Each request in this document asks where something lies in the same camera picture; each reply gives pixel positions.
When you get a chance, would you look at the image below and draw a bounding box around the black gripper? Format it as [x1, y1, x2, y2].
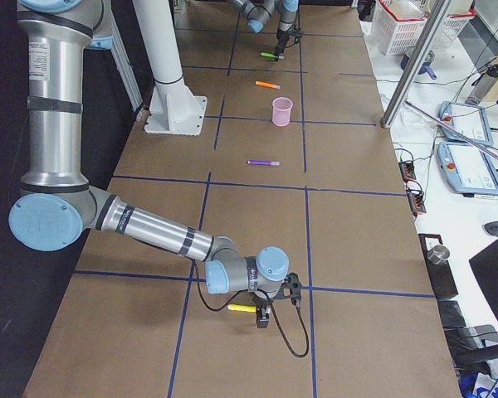
[251, 293, 272, 329]
[274, 27, 292, 61]

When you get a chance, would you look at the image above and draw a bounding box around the green highlighter pen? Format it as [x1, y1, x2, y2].
[261, 52, 276, 59]

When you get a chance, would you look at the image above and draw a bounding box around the yellow highlighter pen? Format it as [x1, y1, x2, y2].
[227, 304, 256, 313]

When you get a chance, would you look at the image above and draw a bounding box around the orange highlighter pen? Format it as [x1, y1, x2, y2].
[255, 80, 281, 90]

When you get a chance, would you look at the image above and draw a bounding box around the purple highlighter pen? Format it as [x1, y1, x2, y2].
[247, 159, 281, 167]

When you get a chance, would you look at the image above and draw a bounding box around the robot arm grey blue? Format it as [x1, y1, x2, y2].
[8, 1, 300, 328]
[230, 0, 303, 61]

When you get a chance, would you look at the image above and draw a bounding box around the pink mesh pen holder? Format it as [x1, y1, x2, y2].
[271, 97, 293, 127]

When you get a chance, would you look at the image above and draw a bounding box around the white red plastic basket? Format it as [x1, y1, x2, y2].
[371, 1, 427, 56]

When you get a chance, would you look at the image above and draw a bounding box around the blue saucepan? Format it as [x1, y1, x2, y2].
[400, 46, 437, 80]

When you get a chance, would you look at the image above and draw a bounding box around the steel cup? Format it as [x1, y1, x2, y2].
[427, 245, 450, 265]

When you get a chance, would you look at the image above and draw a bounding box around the black power strip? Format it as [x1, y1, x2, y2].
[398, 160, 427, 217]

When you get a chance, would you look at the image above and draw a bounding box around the far teach pendant tablet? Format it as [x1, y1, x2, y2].
[438, 101, 494, 147]

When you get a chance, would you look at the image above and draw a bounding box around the teach pendant tablet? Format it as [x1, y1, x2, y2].
[438, 101, 494, 147]
[437, 142, 498, 197]

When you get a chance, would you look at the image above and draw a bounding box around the near teach pendant tablet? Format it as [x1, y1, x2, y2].
[437, 142, 498, 197]

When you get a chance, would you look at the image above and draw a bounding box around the black computer mouse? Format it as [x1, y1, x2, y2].
[483, 221, 498, 238]

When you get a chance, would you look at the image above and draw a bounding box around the reacher grabber tool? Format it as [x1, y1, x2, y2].
[404, 99, 498, 190]

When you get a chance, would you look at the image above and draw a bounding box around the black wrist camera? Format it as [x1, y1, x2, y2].
[274, 272, 302, 308]
[286, 27, 303, 48]

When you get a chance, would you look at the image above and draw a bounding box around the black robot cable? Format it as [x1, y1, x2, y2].
[193, 261, 310, 358]

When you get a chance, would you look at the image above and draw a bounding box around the white camera pole with base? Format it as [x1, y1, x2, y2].
[133, 0, 208, 136]

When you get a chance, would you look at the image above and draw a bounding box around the aluminium frame post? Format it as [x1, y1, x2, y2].
[380, 0, 452, 129]

